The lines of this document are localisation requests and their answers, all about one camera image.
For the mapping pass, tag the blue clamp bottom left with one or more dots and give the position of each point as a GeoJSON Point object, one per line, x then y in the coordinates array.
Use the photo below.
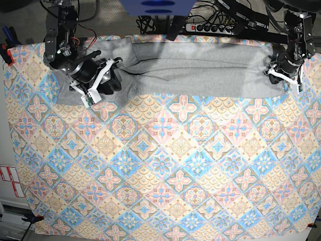
{"type": "Point", "coordinates": [32, 219]}

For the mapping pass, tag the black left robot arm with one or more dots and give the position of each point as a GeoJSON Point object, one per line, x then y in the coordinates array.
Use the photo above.
{"type": "Point", "coordinates": [295, 19]}

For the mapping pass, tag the black power strip red switch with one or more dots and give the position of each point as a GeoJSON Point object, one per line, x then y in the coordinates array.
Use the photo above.
{"type": "Point", "coordinates": [209, 29]}

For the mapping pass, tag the orange clamp bottom right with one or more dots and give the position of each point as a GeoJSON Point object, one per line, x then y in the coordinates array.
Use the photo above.
{"type": "Point", "coordinates": [312, 225]}

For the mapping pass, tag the blue box overhead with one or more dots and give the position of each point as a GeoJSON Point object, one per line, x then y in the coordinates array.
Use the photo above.
{"type": "Point", "coordinates": [158, 7]}

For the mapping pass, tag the colourful patterned tablecloth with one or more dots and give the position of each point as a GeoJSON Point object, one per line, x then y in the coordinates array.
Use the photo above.
{"type": "Point", "coordinates": [165, 166]}

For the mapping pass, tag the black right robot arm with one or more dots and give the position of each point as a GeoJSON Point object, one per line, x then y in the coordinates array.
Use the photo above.
{"type": "Point", "coordinates": [62, 50]}

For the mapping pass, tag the grey T-shirt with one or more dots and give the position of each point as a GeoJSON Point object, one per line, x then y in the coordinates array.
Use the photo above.
{"type": "Point", "coordinates": [196, 69]}

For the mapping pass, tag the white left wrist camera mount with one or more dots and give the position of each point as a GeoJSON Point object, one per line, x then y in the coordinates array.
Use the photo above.
{"type": "Point", "coordinates": [276, 77]}

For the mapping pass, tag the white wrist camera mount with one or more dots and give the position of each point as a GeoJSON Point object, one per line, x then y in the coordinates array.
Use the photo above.
{"type": "Point", "coordinates": [276, 77]}
{"type": "Point", "coordinates": [84, 73]}

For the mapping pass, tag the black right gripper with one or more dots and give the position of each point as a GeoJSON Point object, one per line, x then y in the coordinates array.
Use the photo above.
{"type": "Point", "coordinates": [103, 81]}

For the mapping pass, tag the red white labels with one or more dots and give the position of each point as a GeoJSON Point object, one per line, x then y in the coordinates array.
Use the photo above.
{"type": "Point", "coordinates": [9, 178]}

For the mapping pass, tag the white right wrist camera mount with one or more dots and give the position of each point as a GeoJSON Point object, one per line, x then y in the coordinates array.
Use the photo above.
{"type": "Point", "coordinates": [84, 73]}

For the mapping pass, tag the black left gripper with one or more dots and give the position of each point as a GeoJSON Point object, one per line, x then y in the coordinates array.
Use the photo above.
{"type": "Point", "coordinates": [287, 69]}

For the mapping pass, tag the black red clamp left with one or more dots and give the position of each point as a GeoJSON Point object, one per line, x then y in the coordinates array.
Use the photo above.
{"type": "Point", "coordinates": [11, 41]}

